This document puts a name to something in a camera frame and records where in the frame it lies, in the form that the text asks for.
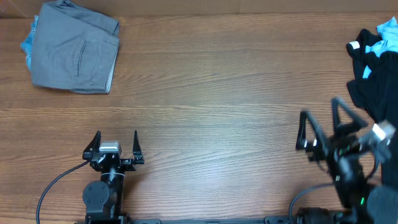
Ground black garment in pile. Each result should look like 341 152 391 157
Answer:
346 28 398 189

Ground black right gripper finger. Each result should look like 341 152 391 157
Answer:
295 110 327 153
330 96 369 135

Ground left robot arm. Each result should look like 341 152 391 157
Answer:
82 131 144 223

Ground light blue t-shirt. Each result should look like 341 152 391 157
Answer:
361 17 397 79

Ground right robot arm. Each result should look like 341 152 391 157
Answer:
288 97 397 223

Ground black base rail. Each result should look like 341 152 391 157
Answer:
78 216 290 224

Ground folded grey trousers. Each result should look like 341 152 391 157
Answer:
30 1 120 94

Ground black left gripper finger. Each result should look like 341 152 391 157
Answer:
132 130 144 164
82 131 101 161

